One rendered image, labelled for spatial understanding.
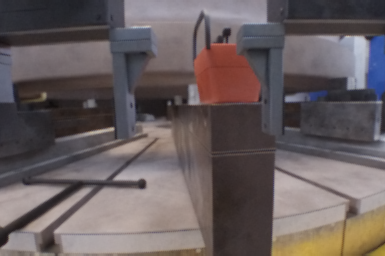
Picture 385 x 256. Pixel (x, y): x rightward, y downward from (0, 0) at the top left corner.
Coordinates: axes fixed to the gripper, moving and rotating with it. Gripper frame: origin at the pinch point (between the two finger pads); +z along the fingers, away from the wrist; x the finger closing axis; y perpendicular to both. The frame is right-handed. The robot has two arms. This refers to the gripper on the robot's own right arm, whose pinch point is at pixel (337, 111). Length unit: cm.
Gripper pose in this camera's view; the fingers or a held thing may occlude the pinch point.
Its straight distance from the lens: 25.3
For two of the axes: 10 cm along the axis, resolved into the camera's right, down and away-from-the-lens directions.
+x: 10.0, -0.3, -0.2
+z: 0.3, 9.9, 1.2
